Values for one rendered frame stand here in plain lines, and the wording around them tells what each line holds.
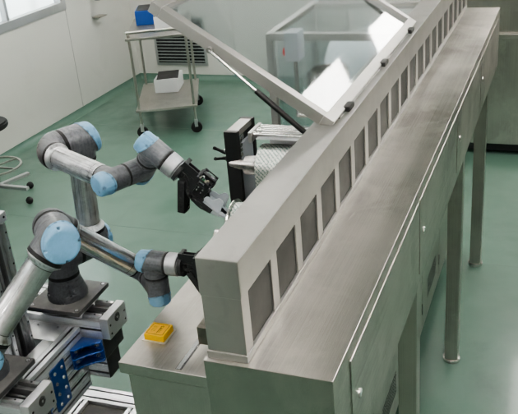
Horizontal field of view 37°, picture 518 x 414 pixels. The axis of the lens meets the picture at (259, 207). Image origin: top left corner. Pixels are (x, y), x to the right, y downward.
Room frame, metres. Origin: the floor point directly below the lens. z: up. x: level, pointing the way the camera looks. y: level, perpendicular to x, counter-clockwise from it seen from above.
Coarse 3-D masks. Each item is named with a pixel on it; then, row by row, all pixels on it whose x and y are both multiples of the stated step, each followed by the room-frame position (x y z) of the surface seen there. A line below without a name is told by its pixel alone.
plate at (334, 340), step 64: (448, 64) 3.00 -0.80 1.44; (448, 128) 2.33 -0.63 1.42; (384, 192) 1.85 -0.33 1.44; (448, 192) 2.35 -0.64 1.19; (320, 256) 1.54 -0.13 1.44; (384, 256) 1.51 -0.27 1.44; (320, 320) 1.28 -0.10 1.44; (384, 320) 1.45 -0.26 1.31; (256, 384) 1.15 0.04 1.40; (320, 384) 1.10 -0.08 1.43
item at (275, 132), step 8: (256, 128) 2.41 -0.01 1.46; (264, 128) 2.40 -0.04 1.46; (272, 128) 2.39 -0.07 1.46; (280, 128) 2.41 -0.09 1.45; (288, 128) 2.40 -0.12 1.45; (248, 136) 2.37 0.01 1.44; (256, 136) 2.40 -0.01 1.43; (264, 136) 2.36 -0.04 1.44; (272, 136) 2.34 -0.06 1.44; (280, 136) 2.33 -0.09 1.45; (288, 136) 2.32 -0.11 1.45; (296, 136) 2.31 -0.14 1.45
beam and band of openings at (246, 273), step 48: (432, 0) 3.21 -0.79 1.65; (432, 48) 3.06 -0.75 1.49; (384, 96) 2.22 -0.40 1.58; (336, 144) 1.74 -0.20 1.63; (288, 192) 1.43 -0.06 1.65; (336, 192) 1.73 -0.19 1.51; (240, 240) 1.25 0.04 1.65; (288, 240) 1.41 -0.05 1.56; (240, 288) 1.17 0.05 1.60; (288, 288) 1.39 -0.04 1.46; (240, 336) 1.17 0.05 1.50
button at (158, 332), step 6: (156, 324) 2.11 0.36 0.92; (162, 324) 2.11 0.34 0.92; (168, 324) 2.11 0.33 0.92; (150, 330) 2.08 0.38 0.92; (156, 330) 2.08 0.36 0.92; (162, 330) 2.08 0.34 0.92; (168, 330) 2.08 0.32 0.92; (144, 336) 2.07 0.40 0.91; (150, 336) 2.06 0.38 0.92; (156, 336) 2.05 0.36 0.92; (162, 336) 2.05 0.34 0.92; (168, 336) 2.07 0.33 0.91; (162, 342) 2.05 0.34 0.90
